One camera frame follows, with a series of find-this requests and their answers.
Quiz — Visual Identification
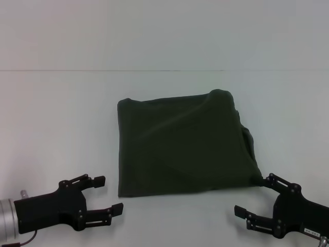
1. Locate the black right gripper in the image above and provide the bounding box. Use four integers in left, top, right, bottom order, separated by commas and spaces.
233, 172, 329, 239

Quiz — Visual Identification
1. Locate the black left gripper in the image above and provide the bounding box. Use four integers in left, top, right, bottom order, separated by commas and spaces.
13, 173, 125, 235

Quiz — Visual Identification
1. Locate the left arm cable with plug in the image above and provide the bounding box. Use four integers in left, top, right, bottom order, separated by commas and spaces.
0, 189, 40, 247

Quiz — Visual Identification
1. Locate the dark green t-shirt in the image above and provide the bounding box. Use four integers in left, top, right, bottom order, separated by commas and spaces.
117, 89, 264, 199

